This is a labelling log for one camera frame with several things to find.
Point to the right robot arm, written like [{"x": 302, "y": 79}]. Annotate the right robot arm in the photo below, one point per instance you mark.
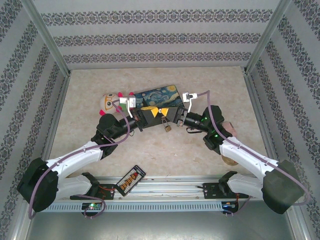
[{"x": 245, "y": 155}]

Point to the aluminium frame post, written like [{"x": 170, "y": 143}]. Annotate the aluminium frame post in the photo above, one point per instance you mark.
[
  {"x": 47, "y": 37},
  {"x": 268, "y": 37}
]

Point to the starry night painted box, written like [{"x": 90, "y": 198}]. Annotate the starry night painted box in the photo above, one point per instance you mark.
[{"x": 160, "y": 96}]

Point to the round gold and red tin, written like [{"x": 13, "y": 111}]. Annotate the round gold and red tin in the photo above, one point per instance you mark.
[{"x": 228, "y": 162}]

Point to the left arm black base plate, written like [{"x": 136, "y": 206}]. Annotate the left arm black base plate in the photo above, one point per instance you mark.
[{"x": 75, "y": 197}]

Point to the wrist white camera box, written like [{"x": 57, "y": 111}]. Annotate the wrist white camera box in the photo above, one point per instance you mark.
[
  {"x": 127, "y": 102},
  {"x": 187, "y": 97}
]

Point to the aluminium side rail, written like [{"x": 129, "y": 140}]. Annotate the aluminium side rail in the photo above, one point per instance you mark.
[
  {"x": 58, "y": 112},
  {"x": 255, "y": 100}
]

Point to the grey metal sheet panel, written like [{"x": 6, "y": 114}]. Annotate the grey metal sheet panel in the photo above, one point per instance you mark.
[{"x": 160, "y": 225}]

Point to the plush doll with glasses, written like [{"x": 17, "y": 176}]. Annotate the plush doll with glasses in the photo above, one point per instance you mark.
[{"x": 107, "y": 102}]

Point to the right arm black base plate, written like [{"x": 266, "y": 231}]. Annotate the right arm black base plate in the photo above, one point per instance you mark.
[{"x": 212, "y": 191}]

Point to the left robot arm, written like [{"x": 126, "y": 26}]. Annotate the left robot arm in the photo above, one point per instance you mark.
[{"x": 75, "y": 155}]

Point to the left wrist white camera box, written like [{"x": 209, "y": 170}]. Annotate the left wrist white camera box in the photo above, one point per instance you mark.
[{"x": 127, "y": 102}]

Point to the aluminium front rail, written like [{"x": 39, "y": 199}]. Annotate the aluminium front rail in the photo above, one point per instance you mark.
[{"x": 170, "y": 190}]

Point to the small brass padlock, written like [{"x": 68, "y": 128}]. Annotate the small brass padlock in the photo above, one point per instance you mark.
[{"x": 167, "y": 128}]

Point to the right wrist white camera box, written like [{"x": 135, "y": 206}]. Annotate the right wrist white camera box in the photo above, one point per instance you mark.
[{"x": 187, "y": 97}]

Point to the black abacus with orange beads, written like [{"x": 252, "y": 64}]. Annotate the black abacus with orange beads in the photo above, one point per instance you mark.
[{"x": 130, "y": 180}]

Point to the pink plastic toy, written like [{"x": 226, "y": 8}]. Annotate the pink plastic toy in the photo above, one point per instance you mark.
[{"x": 231, "y": 128}]

